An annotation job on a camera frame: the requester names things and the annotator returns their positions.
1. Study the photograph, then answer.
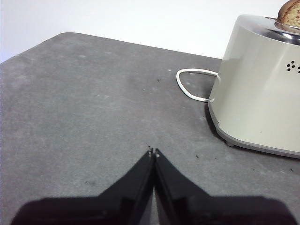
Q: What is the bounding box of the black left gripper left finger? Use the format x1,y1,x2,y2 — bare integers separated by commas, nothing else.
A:
10,147,156,225

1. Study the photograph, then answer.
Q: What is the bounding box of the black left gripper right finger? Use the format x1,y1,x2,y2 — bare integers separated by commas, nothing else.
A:
153,148,299,225

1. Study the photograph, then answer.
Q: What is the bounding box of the cream metal toaster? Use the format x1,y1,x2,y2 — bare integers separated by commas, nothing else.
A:
207,14,300,160

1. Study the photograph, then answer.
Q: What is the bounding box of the small dark-crust bread slice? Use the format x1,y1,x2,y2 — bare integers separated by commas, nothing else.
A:
277,0,300,28

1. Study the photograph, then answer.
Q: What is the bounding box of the white toaster power cord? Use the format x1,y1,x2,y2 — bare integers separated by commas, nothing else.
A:
175,68,222,103

